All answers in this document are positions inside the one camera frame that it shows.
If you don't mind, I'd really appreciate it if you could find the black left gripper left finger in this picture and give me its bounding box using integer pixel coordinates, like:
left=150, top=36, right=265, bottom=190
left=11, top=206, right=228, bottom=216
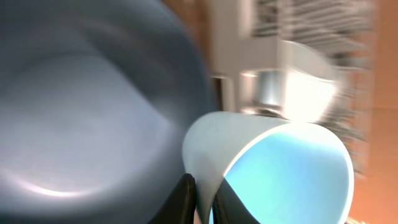
left=149, top=173, right=197, bottom=224

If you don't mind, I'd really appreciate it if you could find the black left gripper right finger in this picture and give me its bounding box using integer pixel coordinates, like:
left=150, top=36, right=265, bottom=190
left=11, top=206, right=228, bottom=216
left=211, top=179, right=259, bottom=224

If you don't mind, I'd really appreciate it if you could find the light blue cup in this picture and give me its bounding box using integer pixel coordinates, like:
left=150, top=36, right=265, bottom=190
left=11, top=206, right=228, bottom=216
left=182, top=111, right=354, bottom=224

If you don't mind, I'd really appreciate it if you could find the dark blue plate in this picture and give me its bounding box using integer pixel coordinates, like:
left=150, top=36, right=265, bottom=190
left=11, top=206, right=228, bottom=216
left=1, top=0, right=215, bottom=223

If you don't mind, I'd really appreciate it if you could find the light blue bowl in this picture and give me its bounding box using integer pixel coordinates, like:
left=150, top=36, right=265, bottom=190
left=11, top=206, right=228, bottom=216
left=251, top=39, right=340, bottom=124

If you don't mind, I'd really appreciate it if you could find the grey dishwasher rack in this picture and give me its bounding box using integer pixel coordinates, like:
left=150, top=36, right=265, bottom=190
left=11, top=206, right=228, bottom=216
left=208, top=0, right=377, bottom=179

